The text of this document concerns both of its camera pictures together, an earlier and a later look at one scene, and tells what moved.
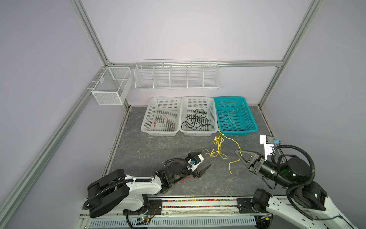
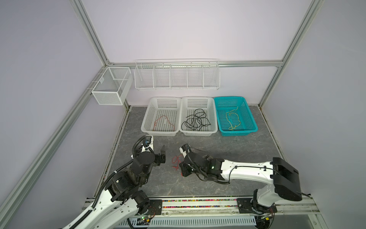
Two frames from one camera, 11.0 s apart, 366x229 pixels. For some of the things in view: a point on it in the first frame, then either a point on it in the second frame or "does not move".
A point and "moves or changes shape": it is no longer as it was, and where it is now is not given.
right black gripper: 255,163 to 184,167
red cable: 155,121 does not move
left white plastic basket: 162,118 does not move
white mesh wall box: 113,88 does not move
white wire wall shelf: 177,74 does not move
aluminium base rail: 178,207 does not move
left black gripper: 196,174 to 157,157
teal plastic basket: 234,117 does not move
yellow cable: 238,108 moves or changes shape
